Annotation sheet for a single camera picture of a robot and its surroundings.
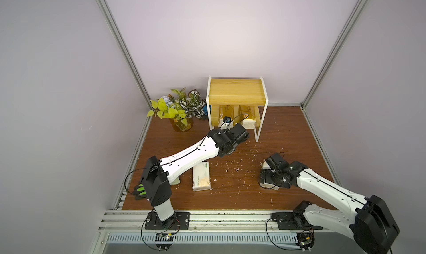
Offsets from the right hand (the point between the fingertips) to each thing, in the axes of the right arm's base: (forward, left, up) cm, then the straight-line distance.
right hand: (267, 176), depth 83 cm
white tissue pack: (-4, +33, +3) cm, 34 cm away
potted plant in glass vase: (+27, +46, +22) cm, 58 cm away
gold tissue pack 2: (+21, +9, +18) cm, 29 cm away
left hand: (+12, +22, +15) cm, 29 cm away
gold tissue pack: (+27, +21, +20) cm, 40 cm away
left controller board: (-28, +48, -6) cm, 56 cm away
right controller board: (-25, -13, -5) cm, 29 cm away
